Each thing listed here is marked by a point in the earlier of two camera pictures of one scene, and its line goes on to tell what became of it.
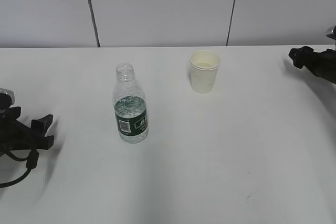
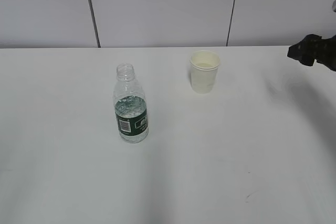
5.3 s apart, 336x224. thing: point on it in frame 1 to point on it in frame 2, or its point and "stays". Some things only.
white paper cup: (203, 66) stays
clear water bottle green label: (130, 106) stays
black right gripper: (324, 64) to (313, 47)
